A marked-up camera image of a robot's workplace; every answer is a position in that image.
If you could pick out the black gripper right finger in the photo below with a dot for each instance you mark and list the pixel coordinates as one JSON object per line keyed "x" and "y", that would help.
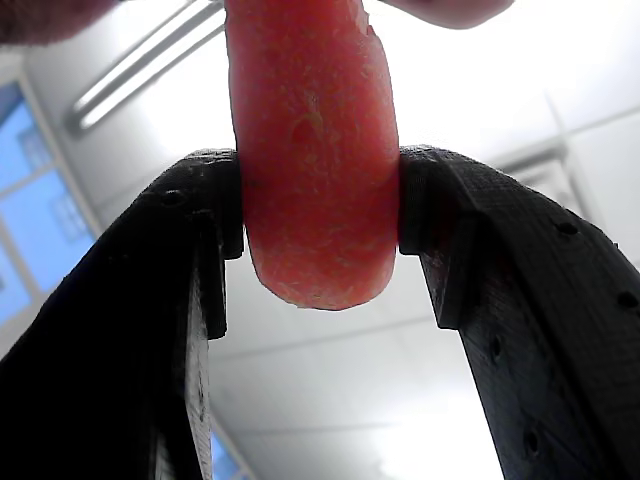
{"x": 550, "y": 325}

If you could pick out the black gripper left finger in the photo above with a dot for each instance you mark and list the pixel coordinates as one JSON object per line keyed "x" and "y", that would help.
{"x": 100, "y": 350}

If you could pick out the small orange object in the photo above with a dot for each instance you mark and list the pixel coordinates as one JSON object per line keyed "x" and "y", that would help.
{"x": 315, "y": 175}

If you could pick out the blue-lit window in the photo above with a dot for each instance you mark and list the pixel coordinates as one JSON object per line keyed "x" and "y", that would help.
{"x": 30, "y": 210}

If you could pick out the fluorescent ceiling lamp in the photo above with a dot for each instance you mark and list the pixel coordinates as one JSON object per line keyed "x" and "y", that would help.
{"x": 130, "y": 70}

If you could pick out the man in beige hoodie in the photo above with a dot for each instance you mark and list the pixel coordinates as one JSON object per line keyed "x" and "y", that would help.
{"x": 40, "y": 20}

